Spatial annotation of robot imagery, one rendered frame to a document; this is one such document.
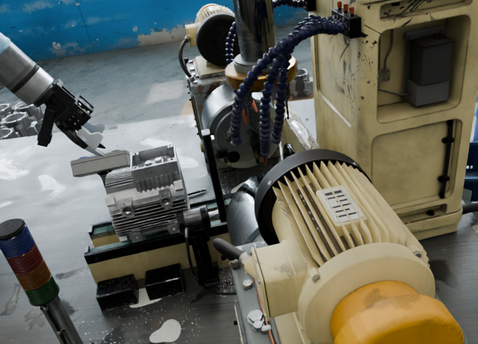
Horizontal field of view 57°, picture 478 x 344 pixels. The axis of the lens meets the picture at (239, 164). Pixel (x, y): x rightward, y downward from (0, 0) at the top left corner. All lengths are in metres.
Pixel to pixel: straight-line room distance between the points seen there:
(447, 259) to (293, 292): 0.81
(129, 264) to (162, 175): 0.29
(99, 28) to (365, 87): 6.30
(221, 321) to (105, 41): 6.27
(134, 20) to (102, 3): 0.49
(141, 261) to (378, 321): 0.93
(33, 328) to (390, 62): 1.14
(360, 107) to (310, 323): 0.62
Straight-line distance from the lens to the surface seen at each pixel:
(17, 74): 1.16
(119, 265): 1.31
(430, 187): 1.26
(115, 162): 1.40
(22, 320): 1.40
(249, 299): 0.71
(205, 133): 1.00
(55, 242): 1.62
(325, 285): 0.49
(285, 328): 0.66
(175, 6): 6.81
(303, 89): 3.85
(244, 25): 1.05
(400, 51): 1.12
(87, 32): 7.19
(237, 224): 0.93
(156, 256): 1.28
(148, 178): 1.16
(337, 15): 1.00
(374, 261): 0.49
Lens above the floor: 1.69
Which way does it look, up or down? 31 degrees down
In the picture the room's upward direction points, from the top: 10 degrees counter-clockwise
